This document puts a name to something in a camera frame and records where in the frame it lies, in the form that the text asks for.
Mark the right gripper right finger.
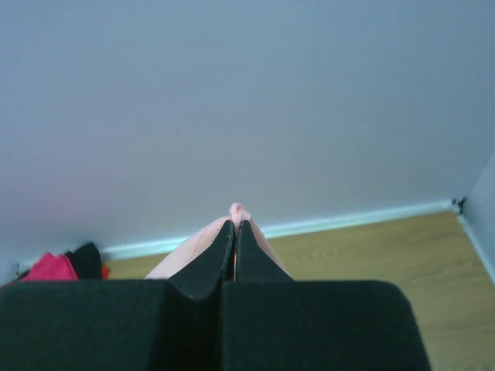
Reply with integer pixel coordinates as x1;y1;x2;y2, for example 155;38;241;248
220;221;430;370

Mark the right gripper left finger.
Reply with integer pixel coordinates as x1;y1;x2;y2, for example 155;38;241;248
1;221;234;370

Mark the salmon pink t-shirt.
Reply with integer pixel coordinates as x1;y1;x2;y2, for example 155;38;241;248
145;203;288;279

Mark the folded black t-shirt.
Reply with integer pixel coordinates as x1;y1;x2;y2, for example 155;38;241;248
64;243;103;280

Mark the folded magenta t-shirt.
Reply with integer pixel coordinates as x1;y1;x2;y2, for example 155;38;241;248
20;253;78;281

